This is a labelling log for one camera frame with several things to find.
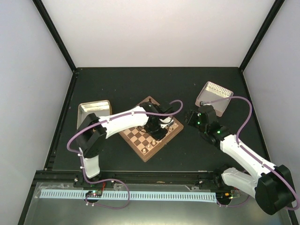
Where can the right circuit board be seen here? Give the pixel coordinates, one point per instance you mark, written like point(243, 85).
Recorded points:
point(227, 195)

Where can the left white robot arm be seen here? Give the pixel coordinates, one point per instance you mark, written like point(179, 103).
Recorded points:
point(94, 130)

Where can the black frame post left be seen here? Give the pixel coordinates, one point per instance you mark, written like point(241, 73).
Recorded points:
point(54, 33)

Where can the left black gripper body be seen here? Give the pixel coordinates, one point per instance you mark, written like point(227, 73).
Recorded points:
point(154, 131)

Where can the black frame post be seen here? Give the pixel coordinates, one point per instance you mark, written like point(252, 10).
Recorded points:
point(54, 33)
point(275, 8)

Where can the circuit board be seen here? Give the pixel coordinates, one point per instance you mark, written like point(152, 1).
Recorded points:
point(227, 195)
point(94, 193)

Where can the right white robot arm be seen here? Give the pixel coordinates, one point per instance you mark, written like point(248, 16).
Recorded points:
point(270, 185)

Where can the black mounting rail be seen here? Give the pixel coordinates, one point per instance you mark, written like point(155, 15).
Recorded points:
point(205, 180)

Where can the left circuit board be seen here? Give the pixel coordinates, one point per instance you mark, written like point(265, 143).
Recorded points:
point(94, 193)

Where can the black frame post right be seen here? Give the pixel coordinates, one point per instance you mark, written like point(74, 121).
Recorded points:
point(275, 8)

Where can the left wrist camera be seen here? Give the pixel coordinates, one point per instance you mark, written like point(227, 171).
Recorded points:
point(167, 122)

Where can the light blue slotted cable duct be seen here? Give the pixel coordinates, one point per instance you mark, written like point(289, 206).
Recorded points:
point(132, 195)

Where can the pink patterned metal tin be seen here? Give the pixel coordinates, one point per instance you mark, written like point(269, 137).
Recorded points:
point(212, 92)

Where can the silver metal tray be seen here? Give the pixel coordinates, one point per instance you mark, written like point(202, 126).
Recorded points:
point(100, 108)

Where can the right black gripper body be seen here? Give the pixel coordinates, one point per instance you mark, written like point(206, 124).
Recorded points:
point(192, 122)

